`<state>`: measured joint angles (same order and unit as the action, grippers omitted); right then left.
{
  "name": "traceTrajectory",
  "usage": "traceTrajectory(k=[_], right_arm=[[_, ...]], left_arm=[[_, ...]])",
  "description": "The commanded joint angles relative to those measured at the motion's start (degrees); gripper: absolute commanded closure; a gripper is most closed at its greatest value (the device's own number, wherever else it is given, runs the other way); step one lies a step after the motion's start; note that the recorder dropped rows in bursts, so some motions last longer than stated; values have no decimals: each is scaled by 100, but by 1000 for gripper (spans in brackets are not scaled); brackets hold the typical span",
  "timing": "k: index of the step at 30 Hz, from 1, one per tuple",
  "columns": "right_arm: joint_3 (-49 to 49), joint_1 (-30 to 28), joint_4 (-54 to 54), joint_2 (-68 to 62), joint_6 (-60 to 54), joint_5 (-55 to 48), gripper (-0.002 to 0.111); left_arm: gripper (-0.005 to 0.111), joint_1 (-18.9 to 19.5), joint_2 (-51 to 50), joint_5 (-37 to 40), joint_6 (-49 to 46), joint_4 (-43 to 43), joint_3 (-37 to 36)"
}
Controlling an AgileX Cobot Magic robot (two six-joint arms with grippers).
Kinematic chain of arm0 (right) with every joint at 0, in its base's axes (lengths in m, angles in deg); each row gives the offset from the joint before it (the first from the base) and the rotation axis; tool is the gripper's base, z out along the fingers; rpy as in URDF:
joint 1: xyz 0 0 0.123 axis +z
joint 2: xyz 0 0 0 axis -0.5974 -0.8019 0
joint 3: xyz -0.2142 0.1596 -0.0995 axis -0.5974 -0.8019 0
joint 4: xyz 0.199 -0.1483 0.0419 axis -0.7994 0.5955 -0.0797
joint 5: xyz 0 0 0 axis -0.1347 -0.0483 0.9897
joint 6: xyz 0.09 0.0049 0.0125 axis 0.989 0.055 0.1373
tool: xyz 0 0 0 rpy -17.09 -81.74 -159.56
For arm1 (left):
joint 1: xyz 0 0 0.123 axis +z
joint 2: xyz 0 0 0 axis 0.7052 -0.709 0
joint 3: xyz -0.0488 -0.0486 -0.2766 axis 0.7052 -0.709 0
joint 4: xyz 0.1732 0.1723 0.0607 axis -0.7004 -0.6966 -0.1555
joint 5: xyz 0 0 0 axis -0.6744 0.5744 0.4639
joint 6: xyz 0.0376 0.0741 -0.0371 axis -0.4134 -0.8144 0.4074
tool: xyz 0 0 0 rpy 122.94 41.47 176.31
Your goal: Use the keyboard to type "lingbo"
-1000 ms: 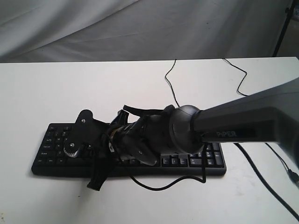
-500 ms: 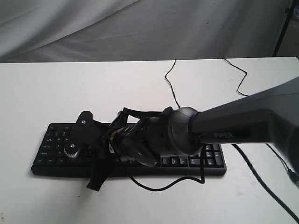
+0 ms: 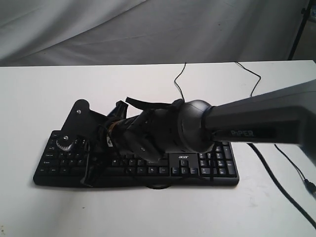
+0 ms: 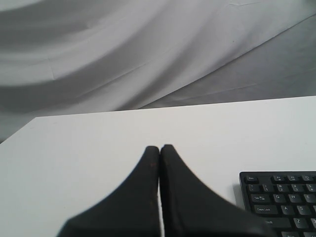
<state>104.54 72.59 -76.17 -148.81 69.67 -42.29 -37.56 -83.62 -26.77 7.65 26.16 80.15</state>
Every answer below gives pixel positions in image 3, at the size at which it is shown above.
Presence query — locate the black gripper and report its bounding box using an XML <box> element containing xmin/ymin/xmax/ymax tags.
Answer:
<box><xmin>80</xmin><ymin>100</ymin><xmax>141</xmax><ymax>187</ymax></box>

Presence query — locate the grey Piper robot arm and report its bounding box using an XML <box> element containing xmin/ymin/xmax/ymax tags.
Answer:
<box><xmin>81</xmin><ymin>80</ymin><xmax>316</xmax><ymax>189</ymax></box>

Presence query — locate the black Acer keyboard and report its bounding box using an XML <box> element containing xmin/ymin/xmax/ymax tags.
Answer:
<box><xmin>33</xmin><ymin>130</ymin><xmax>239</xmax><ymax>188</ymax></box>

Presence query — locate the grey backdrop cloth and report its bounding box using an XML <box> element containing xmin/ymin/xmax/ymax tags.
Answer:
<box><xmin>0</xmin><ymin>0</ymin><xmax>310</xmax><ymax>66</ymax></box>

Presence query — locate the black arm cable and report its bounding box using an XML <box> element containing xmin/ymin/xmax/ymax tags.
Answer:
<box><xmin>83</xmin><ymin>96</ymin><xmax>316</xmax><ymax>235</ymax></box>

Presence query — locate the black cable with plug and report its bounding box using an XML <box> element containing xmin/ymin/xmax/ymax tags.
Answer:
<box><xmin>174</xmin><ymin>61</ymin><xmax>316</xmax><ymax>195</ymax></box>

